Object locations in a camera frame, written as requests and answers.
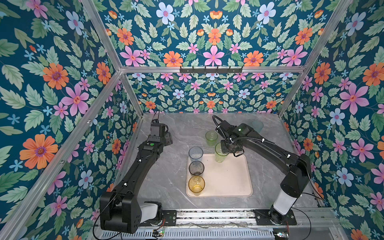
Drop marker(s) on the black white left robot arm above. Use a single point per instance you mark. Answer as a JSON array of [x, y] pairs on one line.
[[120, 210]]

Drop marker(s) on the metal hook rail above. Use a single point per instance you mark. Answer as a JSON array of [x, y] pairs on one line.
[[210, 70]]

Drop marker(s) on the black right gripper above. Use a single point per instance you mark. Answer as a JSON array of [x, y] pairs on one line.
[[224, 150]]

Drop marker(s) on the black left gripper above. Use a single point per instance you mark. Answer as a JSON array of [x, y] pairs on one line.
[[168, 138]]

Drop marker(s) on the green short glass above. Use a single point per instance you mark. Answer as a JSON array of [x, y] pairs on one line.
[[211, 138]]

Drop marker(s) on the blue tall glass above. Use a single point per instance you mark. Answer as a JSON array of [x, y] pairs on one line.
[[196, 154]]

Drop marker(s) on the beige plastic tray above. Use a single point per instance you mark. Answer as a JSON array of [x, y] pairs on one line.
[[230, 178]]

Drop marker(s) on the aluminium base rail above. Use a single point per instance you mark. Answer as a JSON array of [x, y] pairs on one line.
[[305, 217]]

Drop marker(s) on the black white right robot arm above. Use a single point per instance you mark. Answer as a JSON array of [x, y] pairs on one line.
[[296, 168]]

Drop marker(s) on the yellow tall glass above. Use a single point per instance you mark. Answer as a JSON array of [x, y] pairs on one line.
[[196, 185]]

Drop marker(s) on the white vented cable duct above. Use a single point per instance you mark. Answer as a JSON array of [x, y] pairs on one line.
[[192, 234]]

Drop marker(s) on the grey tall glass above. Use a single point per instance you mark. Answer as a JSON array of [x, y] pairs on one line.
[[196, 168]]

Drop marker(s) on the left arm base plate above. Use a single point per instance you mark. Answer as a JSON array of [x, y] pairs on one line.
[[169, 218]]

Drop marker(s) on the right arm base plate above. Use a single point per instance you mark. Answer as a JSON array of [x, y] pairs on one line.
[[266, 217]]

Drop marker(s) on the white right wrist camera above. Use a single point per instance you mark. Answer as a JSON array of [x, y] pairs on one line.
[[225, 130]]

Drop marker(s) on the teal short glass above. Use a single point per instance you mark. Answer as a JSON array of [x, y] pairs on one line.
[[257, 125]]

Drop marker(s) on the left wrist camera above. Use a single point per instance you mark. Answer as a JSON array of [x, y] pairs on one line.
[[158, 132]]

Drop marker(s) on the light green tall glass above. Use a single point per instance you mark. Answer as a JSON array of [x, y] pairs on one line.
[[220, 156]]

